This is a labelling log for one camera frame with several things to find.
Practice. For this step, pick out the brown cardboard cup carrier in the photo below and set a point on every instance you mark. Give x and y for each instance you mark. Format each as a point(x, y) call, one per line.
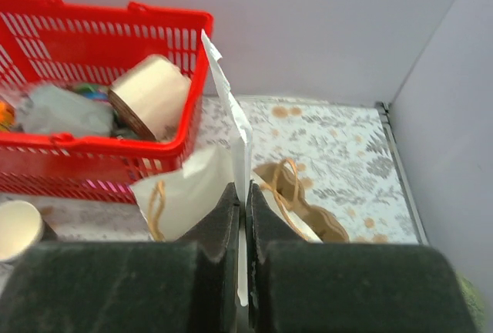
point(285, 194)

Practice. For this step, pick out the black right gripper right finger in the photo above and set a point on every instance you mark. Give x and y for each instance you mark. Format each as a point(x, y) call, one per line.
point(299, 286)

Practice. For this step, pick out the green melon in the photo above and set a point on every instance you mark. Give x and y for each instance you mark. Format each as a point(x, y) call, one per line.
point(474, 301)

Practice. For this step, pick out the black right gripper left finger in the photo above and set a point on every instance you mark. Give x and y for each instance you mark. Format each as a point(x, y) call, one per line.
point(187, 285)

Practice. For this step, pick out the brown paper bag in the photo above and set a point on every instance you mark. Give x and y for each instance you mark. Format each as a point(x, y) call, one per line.
point(172, 203)

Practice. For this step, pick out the orange snack box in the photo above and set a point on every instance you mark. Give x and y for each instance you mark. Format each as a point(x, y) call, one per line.
point(7, 116)

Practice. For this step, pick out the red plastic shopping basket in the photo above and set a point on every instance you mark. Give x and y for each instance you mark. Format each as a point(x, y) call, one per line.
point(84, 49)

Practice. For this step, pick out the grey crumpled pouch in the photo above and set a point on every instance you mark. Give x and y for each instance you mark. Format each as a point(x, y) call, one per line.
point(49, 110)

